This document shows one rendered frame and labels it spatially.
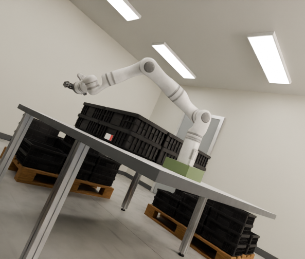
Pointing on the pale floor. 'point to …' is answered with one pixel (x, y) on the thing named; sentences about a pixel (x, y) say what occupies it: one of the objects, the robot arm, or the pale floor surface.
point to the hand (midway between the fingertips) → (72, 89)
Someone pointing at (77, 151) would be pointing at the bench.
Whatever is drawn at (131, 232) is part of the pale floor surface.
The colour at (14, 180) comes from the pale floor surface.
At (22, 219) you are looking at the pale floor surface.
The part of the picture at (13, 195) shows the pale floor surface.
